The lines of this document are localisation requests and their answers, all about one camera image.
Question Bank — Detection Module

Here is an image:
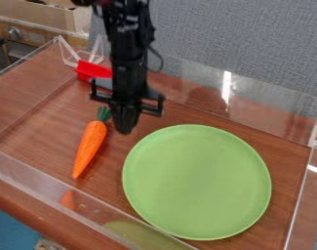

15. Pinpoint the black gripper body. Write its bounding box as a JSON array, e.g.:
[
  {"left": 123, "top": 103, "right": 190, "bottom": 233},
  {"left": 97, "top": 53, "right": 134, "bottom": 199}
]
[{"left": 89, "top": 78, "right": 166, "bottom": 117}]

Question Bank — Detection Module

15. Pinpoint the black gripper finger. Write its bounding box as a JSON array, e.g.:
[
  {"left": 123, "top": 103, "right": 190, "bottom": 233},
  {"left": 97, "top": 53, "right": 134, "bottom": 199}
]
[
  {"left": 125, "top": 104, "right": 141, "bottom": 134},
  {"left": 110, "top": 102, "right": 125, "bottom": 133}
]

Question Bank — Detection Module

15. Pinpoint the orange toy carrot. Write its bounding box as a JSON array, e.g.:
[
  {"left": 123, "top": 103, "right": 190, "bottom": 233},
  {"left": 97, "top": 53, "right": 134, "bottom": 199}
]
[{"left": 73, "top": 106, "right": 111, "bottom": 179}]

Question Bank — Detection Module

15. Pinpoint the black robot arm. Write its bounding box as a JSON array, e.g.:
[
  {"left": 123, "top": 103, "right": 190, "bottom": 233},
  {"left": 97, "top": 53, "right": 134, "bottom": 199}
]
[{"left": 71, "top": 0, "right": 166, "bottom": 134}]

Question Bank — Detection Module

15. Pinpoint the red plastic block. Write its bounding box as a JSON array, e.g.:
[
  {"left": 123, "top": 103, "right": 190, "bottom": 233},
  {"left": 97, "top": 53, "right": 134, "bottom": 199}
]
[{"left": 75, "top": 60, "right": 113, "bottom": 82}]

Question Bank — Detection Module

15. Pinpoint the green round plate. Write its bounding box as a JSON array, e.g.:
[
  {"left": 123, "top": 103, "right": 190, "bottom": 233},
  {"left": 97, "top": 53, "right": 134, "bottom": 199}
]
[{"left": 122, "top": 124, "right": 272, "bottom": 240}]

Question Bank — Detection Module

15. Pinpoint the black cable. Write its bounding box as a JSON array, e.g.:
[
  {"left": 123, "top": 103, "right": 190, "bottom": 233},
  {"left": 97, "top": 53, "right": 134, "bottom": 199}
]
[{"left": 146, "top": 45, "right": 166, "bottom": 73}]

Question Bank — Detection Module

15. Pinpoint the clear acrylic enclosure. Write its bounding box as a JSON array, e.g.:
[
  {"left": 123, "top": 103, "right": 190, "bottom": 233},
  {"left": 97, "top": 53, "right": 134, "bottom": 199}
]
[{"left": 0, "top": 41, "right": 317, "bottom": 250}]

